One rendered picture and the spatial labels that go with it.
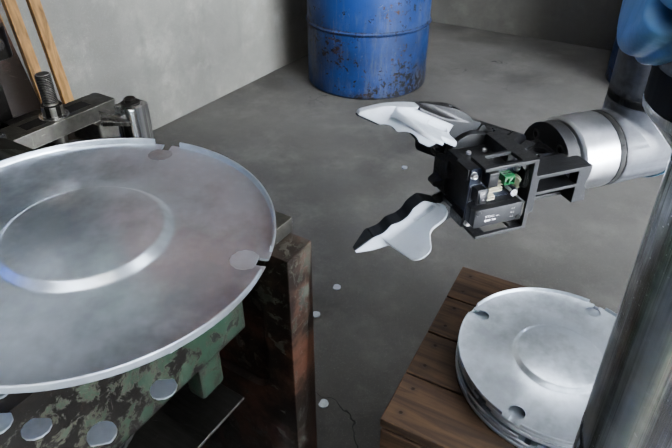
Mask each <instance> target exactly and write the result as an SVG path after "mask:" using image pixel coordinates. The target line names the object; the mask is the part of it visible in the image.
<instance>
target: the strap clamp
mask: <svg viewBox="0 0 672 448"><path fill-rule="evenodd" d="M34 77H35V80H36V83H37V87H38V90H39V93H40V96H41V100H42V103H41V104H40V108H41V111H42V113H40V114H38V115H35V116H33V117H30V118H28V119H25V120H22V121H20V122H17V123H15V124H12V125H10V126H7V127H5V128H2V129H0V131H1V132H3V133H5V134H6V137H7V139H10V140H12V141H14V142H17V143H19V144H22V145H24V146H27V147H29V148H31V149H36V148H38V147H41V146H43V145H45V144H48V143H50V142H52V141H55V145H60V144H65V143H69V139H68V136H67V135H68V134H70V133H73V132H74V134H75V136H77V137H79V138H82V139H85V140H95V139H107V138H121V136H120V132H119V127H118V126H104V127H103V126H101V122H100V116H99V111H101V112H104V113H107V114H110V115H112V114H114V113H115V110H114V105H115V99H114V98H113V97H109V96H106V95H103V94H100V93H91V94H89V95H86V96H84V97H81V98H79V99H76V100H73V101H71V102H68V103H66V104H62V101H60V100H58V99H57V94H56V91H55V88H54V85H53V81H52V77H51V73H49V72H48V71H42V72H38V73H36V74H35V76H34Z"/></svg>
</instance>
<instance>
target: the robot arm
mask: <svg viewBox="0 0 672 448"><path fill-rule="evenodd" d="M617 43H618V46H619V50H618V54H617V57H616V61H615V65H614V68H613V72H612V76H611V79H610V83H609V87H608V90H607V93H606V97H605V101H604V104H603V107H602V109H597V110H591V111H584V112H578V113H572V114H567V115H561V116H555V117H551V118H549V119H548V120H546V121H540V122H536V123H533V124H532V125H530V126H529V127H528V129H527V130H526V131H525V133H524V134H522V133H519V132H515V131H512V130H509V129H506V128H502V127H499V126H496V125H493V124H490V123H486V122H483V121H480V120H477V119H475V118H471V117H470V116H469V115H467V114H466V113H465V112H463V111H462V110H461V109H459V108H458V107H456V106H454V105H452V104H449V103H444V102H428V101H414V102H386V103H379V104H374V105H370V106H365V107H361V108H359V109H358V110H357V111H356V115H357V116H358V117H361V118H363V119H365V120H367V121H369V122H372V123H374V124H377V125H378V124H380V125H389V126H391V127H392V128H393V129H394V130H396V131H397V132H409V133H410V134H411V135H412V136H413V137H414V138H415V147H416V149H417V150H418V151H421V152H424V153H426V154H429V155H432V156H435V160H434V169H433V173H432V174H431V175H430V176H429V177H428V181H429V182H430V183H431V184H432V185H433V186H434V187H437V188H438V189H439V190H441V191H439V192H437V193H435V194H433V195H432V196H431V195H427V194H422V193H415V194H413V195H412V196H411V197H409V198H408V199H407V200H406V201H405V202H404V204H403V206H402V207H401V208H400V209H399V210H397V211H396V212H395V213H392V214H389V215H387V216H385V217H384V218H383V219H382V220H381V221H380V222H379V223H378V224H376V225H374V226H372V227H369V228H366V229H365V230H364V231H363V232H362V234H361V235H360V237H359V238H358V240H357V241H356V243H355V244H354V246H353V248H354V250H355V251H356V253H358V252H365V251H371V250H376V249H379V248H382V247H385V246H389V245H390V246H391V247H393V248H394V249H396V250H397V251H399V252H400V253H402V254H403V255H405V256H406V257H408V258H409V259H411V260H421V259H423V258H425V257H426V256H427V255H428V254H429V253H430V252H431V248H432V247H431V232H432V231H433V230H434V229H435V228H436V227H437V226H439V225H440V224H441V223H442V222H444V221H445V220H447V219H449V218H452V219H453V220H454V221H455V222H456V223H457V224H458V225H459V226H460V227H463V228H464V229H465V230H466V231H467V232H468V233H469V234H470V235H471V236H472V237H473V238H474V240H475V239H479V238H484V237H488V236H492V235H496V234H501V233H505V232H509V231H514V230H518V229H522V228H525V225H526V220H527V216H528V213H529V212H531V211H532V210H533V205H534V201H535V200H537V199H542V198H546V197H551V196H556V195H560V194H561V195H562V196H563V197H565V198H566V199H567V200H568V201H570V202H576V201H580V200H583V199H584V196H585V190H586V189H589V188H594V187H598V186H604V185H609V184H614V183H618V182H623V181H627V180H632V179H637V178H641V177H654V176H658V175H662V174H664V173H665V174H664V176H663V179H662V182H661V185H660V188H659V191H658V194H657V197H656V200H655V203H654V206H653V209H652V212H651V215H650V218H649V221H648V224H647V227H646V230H645V233H644V236H643V239H642V242H641V245H640V248H639V251H638V254H637V257H636V260H635V263H634V266H633V269H632V272H631V275H630V278H629V281H628V284H627V286H626V289H625V292H624V295H623V298H622V301H621V304H620V307H619V310H618V313H617V316H616V319H615V322H614V325H613V328H612V331H611V334H610V337H609V340H608V343H607V346H606V349H605V352H604V355H603V358H602V361H601V364H600V367H599V370H598V373H597V376H596V379H595V382H594V385H593V388H592V391H591V394H590V397H589V399H588V402H587V405H586V408H585V411H584V414H583V417H582V420H581V423H580V426H579V429H578V432H577V435H576V438H575V441H574V444H573V447H572V448H672V0H623V1H622V5H621V9H620V14H619V19H618V25H617ZM524 202H525V203H524ZM523 203H524V208H523V213H522V214H521V210H522V205H523ZM519 218H520V219H519ZM501 222H502V223H503V224H504V225H506V226H507V227H504V228H499V229H495V230H491V231H486V232H483V231H482V230H481V229H480V228H479V227H483V226H488V225H492V224H496V223H501Z"/></svg>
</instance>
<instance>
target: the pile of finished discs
mask: <svg viewBox="0 0 672 448"><path fill-rule="evenodd" d="M589 301H590V300H589V299H587V298H584V297H582V296H579V295H576V294H572V293H569V292H565V291H560V290H555V289H548V288H536V287H526V288H514V289H509V290H504V291H500V292H497V293H495V294H492V295H490V296H488V297H486V298H484V299H482V300H481V301H479V302H478V303H477V306H476V307H475V308H474V309H473V310H472V311H470V312H468V313H467V314H466V316H465V318H464V319H463V321H462V324H461V327H460V330H459V336H458V341H457V347H456V355H455V366H456V374H457V379H458V382H459V385H460V388H461V390H462V392H463V394H464V396H465V398H466V400H467V401H468V403H469V405H470V406H471V408H472V409H473V410H474V412H475V413H476V414H477V415H478V416H479V418H480V419H481V420H482V421H483V422H484V423H485V424H486V425H487V426H488V427H489V428H491V429H492V430H493V431H494V432H495V433H497V434H498V435H499V436H500V437H502V438H503V439H505V440H506V441H508V442H509V443H511V444H512V445H514V446H516V447H518V448H572V447H573V444H574V441H575V438H576V435H577V432H578V429H579V426H580V423H581V420H582V417H583V414H584V411H585V408H586V405H587V402H588V399H589V397H590V394H591V391H592V388H593V385H594V382H595V379H596V376H597V373H598V370H599V367H600V364H601V361H602V358H603V355H604V352H605V349H606V346H607V343H608V340H609V337H610V334H611V331H612V328H613V325H614V322H615V319H616V316H617V314H616V313H615V312H613V311H612V310H610V309H608V308H605V310H604V309H603V308H601V307H597V306H594V304H592V303H590V302H589Z"/></svg>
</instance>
